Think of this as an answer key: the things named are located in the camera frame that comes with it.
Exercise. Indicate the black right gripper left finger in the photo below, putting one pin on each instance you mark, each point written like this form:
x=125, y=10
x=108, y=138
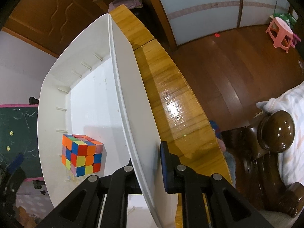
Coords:
x=96, y=202

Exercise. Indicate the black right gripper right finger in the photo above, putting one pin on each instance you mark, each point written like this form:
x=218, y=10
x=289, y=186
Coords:
x=207, y=201

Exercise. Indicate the colourful rubik cube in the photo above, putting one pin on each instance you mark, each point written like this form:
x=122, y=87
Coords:
x=81, y=154

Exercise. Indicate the white plastic storage bin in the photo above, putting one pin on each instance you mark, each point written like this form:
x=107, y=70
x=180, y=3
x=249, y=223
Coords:
x=95, y=88

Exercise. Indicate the dark wooden sofa armrest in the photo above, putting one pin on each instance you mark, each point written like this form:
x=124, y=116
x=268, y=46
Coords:
x=256, y=149

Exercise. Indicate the plaid sofa blanket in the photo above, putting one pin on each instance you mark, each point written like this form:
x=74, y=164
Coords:
x=290, y=161

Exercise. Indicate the wooden table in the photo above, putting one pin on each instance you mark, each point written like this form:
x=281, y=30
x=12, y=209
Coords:
x=179, y=117

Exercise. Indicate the pink plastic stool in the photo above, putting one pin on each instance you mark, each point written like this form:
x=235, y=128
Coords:
x=280, y=33

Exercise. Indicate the brown wooden door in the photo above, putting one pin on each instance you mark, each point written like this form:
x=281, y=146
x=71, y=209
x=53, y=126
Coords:
x=51, y=25

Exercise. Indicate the green bag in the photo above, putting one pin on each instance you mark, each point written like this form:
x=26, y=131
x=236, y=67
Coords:
x=287, y=17

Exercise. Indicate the sliding glass wardrobe door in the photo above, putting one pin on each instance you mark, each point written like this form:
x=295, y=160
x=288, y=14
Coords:
x=192, y=19

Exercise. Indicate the folded pink cloth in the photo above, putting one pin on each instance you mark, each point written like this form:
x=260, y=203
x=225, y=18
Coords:
x=130, y=4

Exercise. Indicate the wooden shelf unit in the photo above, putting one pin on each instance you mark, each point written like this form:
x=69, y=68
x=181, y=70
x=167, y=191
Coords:
x=150, y=12

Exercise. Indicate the green chalkboard pink frame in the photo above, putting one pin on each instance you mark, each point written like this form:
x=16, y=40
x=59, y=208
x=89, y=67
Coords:
x=19, y=135

